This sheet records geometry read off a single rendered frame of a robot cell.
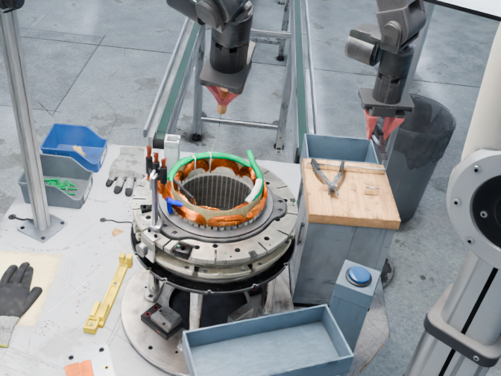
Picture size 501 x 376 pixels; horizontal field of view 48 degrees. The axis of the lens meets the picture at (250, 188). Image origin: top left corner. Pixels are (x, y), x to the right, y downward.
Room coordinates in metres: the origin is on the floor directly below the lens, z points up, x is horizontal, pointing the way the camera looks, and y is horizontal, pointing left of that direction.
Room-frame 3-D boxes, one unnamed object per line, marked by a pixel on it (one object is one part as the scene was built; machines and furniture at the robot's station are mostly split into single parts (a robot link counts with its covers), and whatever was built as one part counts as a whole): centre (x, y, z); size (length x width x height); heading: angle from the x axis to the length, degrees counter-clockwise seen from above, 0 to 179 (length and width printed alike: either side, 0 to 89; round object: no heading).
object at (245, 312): (0.77, -0.02, 0.85); 0.06 x 0.04 x 0.05; 137
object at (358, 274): (0.76, -0.22, 1.04); 0.04 x 0.04 x 0.01
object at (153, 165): (0.78, 0.16, 1.21); 0.04 x 0.04 x 0.03; 1
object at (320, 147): (1.14, -0.20, 0.92); 0.17 x 0.11 x 0.28; 94
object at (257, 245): (0.85, 0.06, 1.09); 0.32 x 0.32 x 0.01
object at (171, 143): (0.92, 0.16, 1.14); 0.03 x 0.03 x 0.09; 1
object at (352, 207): (0.99, -0.21, 1.05); 0.20 x 0.19 x 0.02; 4
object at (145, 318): (0.78, 0.16, 0.81); 0.08 x 0.05 x 0.01; 55
